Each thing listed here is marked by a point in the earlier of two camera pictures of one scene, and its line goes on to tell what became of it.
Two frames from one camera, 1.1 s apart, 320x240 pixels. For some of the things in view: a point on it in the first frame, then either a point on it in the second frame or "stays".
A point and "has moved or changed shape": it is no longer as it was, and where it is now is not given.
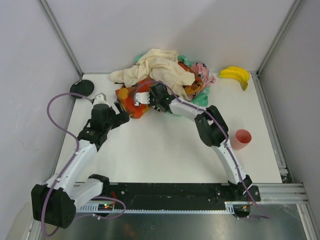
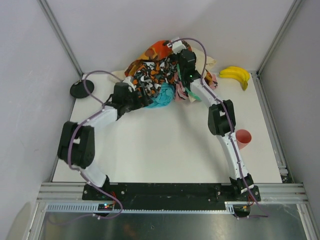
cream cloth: x=160 y=64 to x=199 y=58
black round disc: x=85 y=88 stays
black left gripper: x=118 y=116 to x=143 y=96
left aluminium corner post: x=47 y=12 stays
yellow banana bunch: x=240 y=74 stays
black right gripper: x=155 y=99 to x=180 y=58
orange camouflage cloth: x=126 y=95 has moved or changed shape
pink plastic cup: x=241 y=139 stays
